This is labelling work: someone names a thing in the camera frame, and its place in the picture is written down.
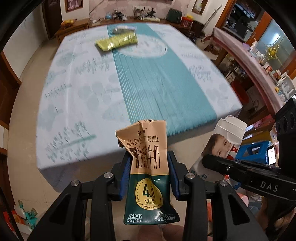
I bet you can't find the small white printed box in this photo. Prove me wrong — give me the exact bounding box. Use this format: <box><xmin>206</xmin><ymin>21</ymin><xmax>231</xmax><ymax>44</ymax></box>
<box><xmin>112</xmin><ymin>25</ymin><xmax>137</xmax><ymax>34</ymax></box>

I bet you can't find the white baby picture carton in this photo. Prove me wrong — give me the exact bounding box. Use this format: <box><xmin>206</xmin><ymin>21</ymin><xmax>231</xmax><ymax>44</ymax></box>
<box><xmin>189</xmin><ymin>115</ymin><xmax>247</xmax><ymax>183</ymax></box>

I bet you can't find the wooden door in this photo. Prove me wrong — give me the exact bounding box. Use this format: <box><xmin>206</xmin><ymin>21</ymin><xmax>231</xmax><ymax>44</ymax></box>
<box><xmin>0</xmin><ymin>51</ymin><xmax>22</xmax><ymax>130</ymax></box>

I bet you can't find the wooden tv cabinet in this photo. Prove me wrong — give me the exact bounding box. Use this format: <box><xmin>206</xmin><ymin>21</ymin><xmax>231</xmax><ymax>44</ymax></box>
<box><xmin>55</xmin><ymin>16</ymin><xmax>192</xmax><ymax>44</ymax></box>

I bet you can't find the green brown milk carton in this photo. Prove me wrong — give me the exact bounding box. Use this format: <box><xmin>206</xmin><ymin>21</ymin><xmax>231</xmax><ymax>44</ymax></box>
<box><xmin>115</xmin><ymin>120</ymin><xmax>180</xmax><ymax>225</ymax></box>

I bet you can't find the black radio box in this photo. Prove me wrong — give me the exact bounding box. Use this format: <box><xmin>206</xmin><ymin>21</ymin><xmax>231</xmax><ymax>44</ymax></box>
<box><xmin>166</xmin><ymin>9</ymin><xmax>182</xmax><ymax>24</ymax></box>

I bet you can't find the red basket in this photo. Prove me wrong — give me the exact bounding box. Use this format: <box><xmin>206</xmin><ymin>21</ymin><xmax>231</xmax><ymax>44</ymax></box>
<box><xmin>180</xmin><ymin>16</ymin><xmax>193</xmax><ymax>28</ymax></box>

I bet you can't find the yellow-green foil bag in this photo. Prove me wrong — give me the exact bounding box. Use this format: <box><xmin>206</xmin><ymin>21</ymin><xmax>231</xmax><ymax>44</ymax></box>
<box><xmin>96</xmin><ymin>32</ymin><xmax>138</xmax><ymax>51</ymax></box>

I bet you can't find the fruit bowl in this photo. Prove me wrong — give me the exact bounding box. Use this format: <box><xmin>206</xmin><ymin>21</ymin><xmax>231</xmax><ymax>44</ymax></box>
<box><xmin>61</xmin><ymin>19</ymin><xmax>77</xmax><ymax>29</ymax></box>

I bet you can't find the blue plastic stool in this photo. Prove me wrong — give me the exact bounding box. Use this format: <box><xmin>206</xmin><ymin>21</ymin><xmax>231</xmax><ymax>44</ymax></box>
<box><xmin>235</xmin><ymin>141</ymin><xmax>271</xmax><ymax>164</ymax></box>

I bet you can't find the blue white patterned tablecloth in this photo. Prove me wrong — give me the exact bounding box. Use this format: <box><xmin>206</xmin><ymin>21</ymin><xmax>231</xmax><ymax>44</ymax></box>
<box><xmin>36</xmin><ymin>23</ymin><xmax>242</xmax><ymax>192</ymax></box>

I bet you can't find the pink covered side table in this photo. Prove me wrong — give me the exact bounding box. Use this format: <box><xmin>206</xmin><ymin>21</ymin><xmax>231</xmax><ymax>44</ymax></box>
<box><xmin>203</xmin><ymin>27</ymin><xmax>283</xmax><ymax>116</ymax></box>

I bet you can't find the person's right hand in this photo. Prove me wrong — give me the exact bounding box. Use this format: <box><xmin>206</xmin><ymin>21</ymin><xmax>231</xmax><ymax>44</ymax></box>
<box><xmin>255</xmin><ymin>197</ymin><xmax>295</xmax><ymax>231</ymax></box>

